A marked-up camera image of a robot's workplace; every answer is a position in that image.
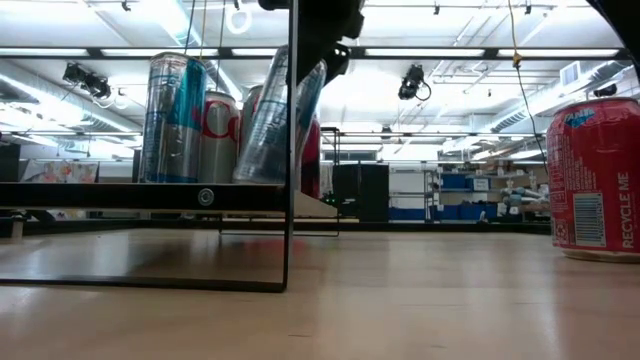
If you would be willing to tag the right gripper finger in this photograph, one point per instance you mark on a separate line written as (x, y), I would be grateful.
(310, 60)
(337, 62)

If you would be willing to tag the silver Diet Coke can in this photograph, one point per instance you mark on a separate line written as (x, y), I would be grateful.
(250, 115)
(220, 150)

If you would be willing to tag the slim silver blue energy can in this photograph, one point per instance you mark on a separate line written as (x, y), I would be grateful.
(265, 150)
(172, 125)

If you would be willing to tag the long ceiling light bar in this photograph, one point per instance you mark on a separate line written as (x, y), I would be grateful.
(425, 52)

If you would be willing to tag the black cabinet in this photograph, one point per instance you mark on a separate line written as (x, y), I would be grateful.
(374, 192)
(346, 192)

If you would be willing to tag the blue storage bin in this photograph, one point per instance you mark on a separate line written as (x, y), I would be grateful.
(474, 211)
(450, 212)
(453, 181)
(406, 214)

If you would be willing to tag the metal storage rack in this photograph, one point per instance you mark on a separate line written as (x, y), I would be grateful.
(432, 200)

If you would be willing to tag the white ceiling vent box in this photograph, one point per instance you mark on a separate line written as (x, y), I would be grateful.
(570, 74)

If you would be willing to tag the black ceiling fixture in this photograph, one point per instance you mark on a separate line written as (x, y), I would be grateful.
(605, 91)

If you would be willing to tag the black box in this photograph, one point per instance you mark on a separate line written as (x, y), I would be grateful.
(9, 162)

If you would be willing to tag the black ceiling-hung camera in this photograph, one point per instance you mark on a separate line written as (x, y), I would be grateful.
(75, 74)
(98, 89)
(412, 82)

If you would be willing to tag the black aluminium table frame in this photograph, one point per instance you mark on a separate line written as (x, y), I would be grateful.
(450, 226)

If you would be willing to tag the wooden shelf black metal frame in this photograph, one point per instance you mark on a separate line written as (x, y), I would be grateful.
(150, 196)

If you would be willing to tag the colourful wall poster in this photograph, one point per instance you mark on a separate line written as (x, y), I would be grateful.
(60, 171)

